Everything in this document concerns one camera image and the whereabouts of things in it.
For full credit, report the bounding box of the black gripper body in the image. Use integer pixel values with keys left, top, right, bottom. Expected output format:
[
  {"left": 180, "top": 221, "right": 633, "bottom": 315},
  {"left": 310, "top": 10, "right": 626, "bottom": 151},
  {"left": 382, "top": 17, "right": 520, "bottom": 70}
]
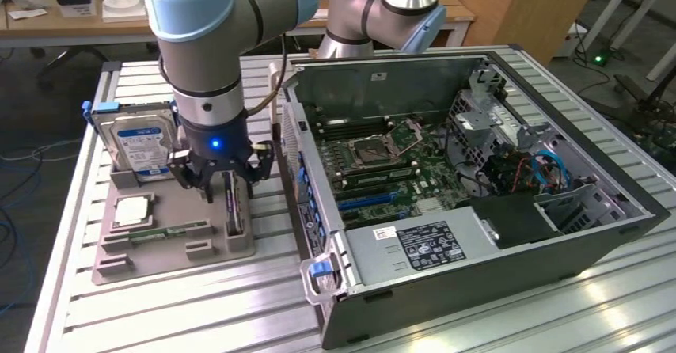
[{"left": 180, "top": 114, "right": 254, "bottom": 173}]

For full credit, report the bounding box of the low-profile graphics card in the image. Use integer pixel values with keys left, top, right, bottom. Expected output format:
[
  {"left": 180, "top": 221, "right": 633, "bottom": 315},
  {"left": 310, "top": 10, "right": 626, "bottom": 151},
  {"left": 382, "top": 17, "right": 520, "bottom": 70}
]
[{"left": 220, "top": 169, "right": 249, "bottom": 238}]

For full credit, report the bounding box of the hard disk with blue caddy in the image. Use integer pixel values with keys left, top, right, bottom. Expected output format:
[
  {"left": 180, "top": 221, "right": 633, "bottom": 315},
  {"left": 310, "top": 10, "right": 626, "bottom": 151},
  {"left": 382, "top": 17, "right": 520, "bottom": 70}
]
[{"left": 81, "top": 97, "right": 185, "bottom": 183}]

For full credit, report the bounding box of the grey parts rack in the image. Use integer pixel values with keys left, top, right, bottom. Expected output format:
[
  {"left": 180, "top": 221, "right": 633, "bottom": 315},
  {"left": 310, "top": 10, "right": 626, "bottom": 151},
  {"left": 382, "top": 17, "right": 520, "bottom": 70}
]
[{"left": 89, "top": 131, "right": 258, "bottom": 287}]

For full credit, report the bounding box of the silver CPU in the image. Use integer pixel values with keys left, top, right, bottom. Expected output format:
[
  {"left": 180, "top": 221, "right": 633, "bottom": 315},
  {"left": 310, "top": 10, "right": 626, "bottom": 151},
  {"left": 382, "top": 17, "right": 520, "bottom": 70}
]
[{"left": 112, "top": 196, "right": 149, "bottom": 226}]

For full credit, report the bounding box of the green RAM stick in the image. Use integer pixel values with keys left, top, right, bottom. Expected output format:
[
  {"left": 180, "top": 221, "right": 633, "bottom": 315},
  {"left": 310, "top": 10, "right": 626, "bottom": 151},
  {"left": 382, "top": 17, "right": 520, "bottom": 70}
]
[{"left": 124, "top": 221, "right": 205, "bottom": 244}]

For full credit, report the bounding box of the black expansion slot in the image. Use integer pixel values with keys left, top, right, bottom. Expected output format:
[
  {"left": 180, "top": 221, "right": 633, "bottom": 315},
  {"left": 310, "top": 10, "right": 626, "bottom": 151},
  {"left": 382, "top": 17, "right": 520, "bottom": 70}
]
[{"left": 334, "top": 184, "right": 393, "bottom": 201}]

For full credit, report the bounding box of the CPU socket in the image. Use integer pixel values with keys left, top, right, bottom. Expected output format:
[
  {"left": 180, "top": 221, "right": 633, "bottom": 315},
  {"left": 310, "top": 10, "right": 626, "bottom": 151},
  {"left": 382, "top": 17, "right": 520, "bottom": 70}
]
[{"left": 349, "top": 134, "right": 398, "bottom": 169}]

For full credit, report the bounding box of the RAM stick with white label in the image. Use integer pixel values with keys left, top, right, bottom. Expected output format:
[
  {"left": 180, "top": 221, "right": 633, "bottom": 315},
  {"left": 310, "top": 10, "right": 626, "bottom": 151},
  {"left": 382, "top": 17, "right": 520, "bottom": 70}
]
[{"left": 341, "top": 161, "right": 417, "bottom": 190}]

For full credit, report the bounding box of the blue expansion slot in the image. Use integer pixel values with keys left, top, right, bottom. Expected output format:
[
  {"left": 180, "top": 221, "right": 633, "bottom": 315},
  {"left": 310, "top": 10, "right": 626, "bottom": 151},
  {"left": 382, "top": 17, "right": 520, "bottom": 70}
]
[{"left": 337, "top": 193, "right": 408, "bottom": 212}]

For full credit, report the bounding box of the metal socket cover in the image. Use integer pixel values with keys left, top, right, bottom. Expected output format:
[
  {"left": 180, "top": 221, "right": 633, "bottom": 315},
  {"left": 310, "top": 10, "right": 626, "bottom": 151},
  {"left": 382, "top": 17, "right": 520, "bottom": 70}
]
[{"left": 389, "top": 117, "right": 424, "bottom": 153}]

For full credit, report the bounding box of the grey power supply unit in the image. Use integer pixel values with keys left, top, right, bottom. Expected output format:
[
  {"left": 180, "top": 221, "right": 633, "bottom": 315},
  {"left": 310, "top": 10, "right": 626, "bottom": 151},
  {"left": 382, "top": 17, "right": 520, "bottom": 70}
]
[{"left": 342, "top": 206, "right": 500, "bottom": 287}]

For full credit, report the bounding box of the green motherboard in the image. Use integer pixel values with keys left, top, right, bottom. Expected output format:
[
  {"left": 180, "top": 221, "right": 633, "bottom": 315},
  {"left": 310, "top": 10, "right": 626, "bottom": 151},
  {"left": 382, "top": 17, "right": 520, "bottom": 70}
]
[{"left": 305, "top": 103, "right": 476, "bottom": 227}]

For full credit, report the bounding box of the black chair base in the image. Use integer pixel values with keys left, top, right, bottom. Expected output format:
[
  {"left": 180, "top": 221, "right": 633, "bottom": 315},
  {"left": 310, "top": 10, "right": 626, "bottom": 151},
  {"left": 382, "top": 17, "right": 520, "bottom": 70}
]
[{"left": 29, "top": 44, "right": 109, "bottom": 89}]

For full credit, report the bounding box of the white box with round dish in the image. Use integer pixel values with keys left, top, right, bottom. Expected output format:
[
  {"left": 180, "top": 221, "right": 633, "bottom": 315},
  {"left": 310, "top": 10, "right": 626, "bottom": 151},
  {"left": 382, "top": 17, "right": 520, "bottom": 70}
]
[{"left": 100, "top": 0, "right": 149, "bottom": 24}]

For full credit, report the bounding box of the metal disk bay cage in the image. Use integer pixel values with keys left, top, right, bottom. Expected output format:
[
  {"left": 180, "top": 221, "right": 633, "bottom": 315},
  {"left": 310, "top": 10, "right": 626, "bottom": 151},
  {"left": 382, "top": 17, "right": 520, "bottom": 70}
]
[{"left": 445, "top": 86, "right": 532, "bottom": 173}]

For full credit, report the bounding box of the wooden desk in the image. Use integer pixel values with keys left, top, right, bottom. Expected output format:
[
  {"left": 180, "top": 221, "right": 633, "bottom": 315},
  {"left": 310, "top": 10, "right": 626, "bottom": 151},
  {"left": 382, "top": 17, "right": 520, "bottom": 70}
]
[{"left": 0, "top": 0, "right": 476, "bottom": 49}]

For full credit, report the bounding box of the white box with black lid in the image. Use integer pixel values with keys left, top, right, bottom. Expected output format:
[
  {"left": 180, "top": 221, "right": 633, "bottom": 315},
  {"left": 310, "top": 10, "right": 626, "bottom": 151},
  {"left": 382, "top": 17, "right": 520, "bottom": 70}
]
[{"left": 52, "top": 0, "right": 97, "bottom": 18}]

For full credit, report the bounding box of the white paper slip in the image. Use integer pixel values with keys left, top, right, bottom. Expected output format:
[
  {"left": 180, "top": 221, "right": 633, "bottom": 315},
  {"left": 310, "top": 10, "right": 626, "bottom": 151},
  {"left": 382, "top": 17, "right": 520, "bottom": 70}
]
[{"left": 6, "top": 8, "right": 49, "bottom": 21}]

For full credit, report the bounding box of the black plastic shroud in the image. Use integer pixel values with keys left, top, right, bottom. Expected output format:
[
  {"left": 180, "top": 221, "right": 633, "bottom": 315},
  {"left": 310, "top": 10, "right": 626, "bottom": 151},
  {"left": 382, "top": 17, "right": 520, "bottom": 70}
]
[{"left": 470, "top": 192, "right": 564, "bottom": 250}]

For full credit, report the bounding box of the open black PC case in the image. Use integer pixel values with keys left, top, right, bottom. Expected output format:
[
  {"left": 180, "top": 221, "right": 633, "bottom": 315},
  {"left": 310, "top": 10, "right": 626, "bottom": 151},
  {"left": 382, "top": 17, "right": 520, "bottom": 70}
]
[{"left": 266, "top": 50, "right": 672, "bottom": 350}]

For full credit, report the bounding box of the wooden cabinet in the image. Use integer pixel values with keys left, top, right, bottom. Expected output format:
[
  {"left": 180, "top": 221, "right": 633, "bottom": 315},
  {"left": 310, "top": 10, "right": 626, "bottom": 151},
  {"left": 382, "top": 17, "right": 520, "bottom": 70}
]
[{"left": 445, "top": 0, "right": 606, "bottom": 66}]

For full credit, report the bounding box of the black floor stand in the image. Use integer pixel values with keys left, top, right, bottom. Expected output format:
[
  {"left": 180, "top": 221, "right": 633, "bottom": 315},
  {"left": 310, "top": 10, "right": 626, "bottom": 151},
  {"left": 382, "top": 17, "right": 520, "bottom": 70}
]
[{"left": 612, "top": 73, "right": 676, "bottom": 132}]

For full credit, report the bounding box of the black camera cable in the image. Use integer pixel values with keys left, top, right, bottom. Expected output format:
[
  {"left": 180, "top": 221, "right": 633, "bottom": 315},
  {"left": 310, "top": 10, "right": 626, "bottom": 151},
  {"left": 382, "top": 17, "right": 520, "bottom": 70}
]
[{"left": 245, "top": 32, "right": 290, "bottom": 116}]

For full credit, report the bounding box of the blue wire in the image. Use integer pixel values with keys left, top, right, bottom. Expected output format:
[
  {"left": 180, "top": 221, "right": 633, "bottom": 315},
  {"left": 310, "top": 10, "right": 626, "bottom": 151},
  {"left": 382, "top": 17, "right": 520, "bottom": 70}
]
[{"left": 530, "top": 150, "right": 576, "bottom": 191}]

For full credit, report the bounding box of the white desk frame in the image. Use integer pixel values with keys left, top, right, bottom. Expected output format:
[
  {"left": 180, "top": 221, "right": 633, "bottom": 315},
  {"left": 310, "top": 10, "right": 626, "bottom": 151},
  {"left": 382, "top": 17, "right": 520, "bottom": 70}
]
[{"left": 578, "top": 0, "right": 676, "bottom": 82}]

